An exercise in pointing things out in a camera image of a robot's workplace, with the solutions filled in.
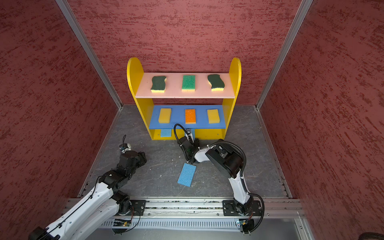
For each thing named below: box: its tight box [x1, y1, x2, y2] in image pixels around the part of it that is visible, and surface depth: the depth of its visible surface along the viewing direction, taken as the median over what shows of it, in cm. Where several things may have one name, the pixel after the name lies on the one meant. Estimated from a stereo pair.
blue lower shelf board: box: [149, 105, 226, 130], surface depth 96 cm
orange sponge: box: [185, 108, 197, 124], surface depth 96 cm
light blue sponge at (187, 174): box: [177, 162, 197, 187], surface depth 86 cm
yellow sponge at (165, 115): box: [158, 108, 172, 124], surface depth 97 cm
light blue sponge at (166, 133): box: [161, 129, 172, 138], surface depth 103 cm
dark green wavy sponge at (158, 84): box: [150, 75, 167, 93], surface depth 73 cm
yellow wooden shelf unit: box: [126, 57, 242, 140], surface depth 80 cm
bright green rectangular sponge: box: [181, 74, 196, 92], surface depth 74 cm
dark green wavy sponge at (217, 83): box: [207, 74, 225, 92], surface depth 76 cm
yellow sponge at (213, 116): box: [207, 109, 221, 124], surface depth 94 cm
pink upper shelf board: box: [135, 72, 235, 99], surface depth 74 cm
